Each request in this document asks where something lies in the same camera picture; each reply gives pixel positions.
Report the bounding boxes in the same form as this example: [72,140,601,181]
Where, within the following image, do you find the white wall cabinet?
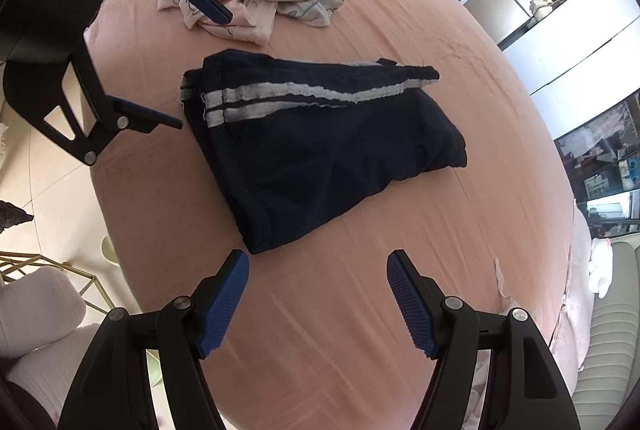
[497,0,640,98]

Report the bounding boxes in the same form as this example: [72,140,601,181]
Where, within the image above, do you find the dark lace cloth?
[0,200,35,233]

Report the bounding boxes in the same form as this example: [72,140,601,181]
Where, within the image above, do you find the white fluffy cloth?
[0,266,103,416]

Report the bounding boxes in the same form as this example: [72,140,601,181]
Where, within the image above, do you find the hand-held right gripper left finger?
[56,249,250,430]

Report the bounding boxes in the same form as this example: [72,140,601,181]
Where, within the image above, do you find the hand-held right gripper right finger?
[386,250,581,430]

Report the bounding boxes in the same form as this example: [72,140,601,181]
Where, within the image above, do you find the navy shorts with white stripes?
[179,50,469,255]

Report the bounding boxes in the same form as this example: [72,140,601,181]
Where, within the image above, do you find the grey padded headboard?
[575,237,640,430]

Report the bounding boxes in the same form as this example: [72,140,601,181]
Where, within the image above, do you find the light blue printed garment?
[276,0,347,29]

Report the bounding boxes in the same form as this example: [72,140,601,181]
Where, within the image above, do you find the pale pink quilt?
[550,205,597,373]

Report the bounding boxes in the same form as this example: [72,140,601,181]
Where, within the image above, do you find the gold wire frame table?
[0,250,132,313]

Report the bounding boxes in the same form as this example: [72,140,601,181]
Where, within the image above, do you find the white pillow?
[589,237,617,298]

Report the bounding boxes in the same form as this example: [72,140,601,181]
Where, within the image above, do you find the green bin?
[101,235,122,267]

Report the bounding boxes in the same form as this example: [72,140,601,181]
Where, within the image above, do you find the dark glass cabinet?
[552,92,640,238]

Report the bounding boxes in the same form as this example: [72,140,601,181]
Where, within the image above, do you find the bed with pink sheet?
[82,0,577,430]

